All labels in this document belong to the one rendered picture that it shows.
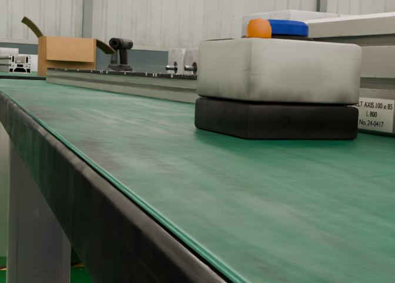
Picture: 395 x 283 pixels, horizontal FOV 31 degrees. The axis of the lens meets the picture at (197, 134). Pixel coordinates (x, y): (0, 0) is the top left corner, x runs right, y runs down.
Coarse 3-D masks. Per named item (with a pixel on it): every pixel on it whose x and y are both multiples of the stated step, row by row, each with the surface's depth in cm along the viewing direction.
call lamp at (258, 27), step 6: (258, 18) 41; (252, 24) 41; (258, 24) 41; (264, 24) 41; (246, 30) 42; (252, 30) 41; (258, 30) 41; (264, 30) 41; (270, 30) 41; (246, 36) 42; (252, 36) 41; (258, 36) 41; (264, 36) 41; (270, 36) 41
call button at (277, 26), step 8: (272, 24) 44; (280, 24) 44; (288, 24) 44; (296, 24) 44; (304, 24) 45; (272, 32) 44; (280, 32) 44; (288, 32) 44; (296, 32) 44; (304, 32) 44
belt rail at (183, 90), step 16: (48, 80) 165; (64, 80) 150; (80, 80) 140; (96, 80) 129; (112, 80) 117; (128, 80) 109; (144, 80) 103; (160, 80) 96; (176, 80) 91; (192, 80) 86; (160, 96) 96; (176, 96) 91; (192, 96) 86
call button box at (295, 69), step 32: (224, 64) 44; (256, 64) 41; (288, 64) 42; (320, 64) 42; (352, 64) 43; (224, 96) 44; (256, 96) 41; (288, 96) 42; (320, 96) 43; (352, 96) 44; (224, 128) 44; (256, 128) 41; (288, 128) 42; (320, 128) 43; (352, 128) 44
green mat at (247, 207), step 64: (64, 128) 43; (128, 128) 45; (192, 128) 48; (128, 192) 22; (192, 192) 22; (256, 192) 23; (320, 192) 23; (384, 192) 24; (256, 256) 15; (320, 256) 15; (384, 256) 15
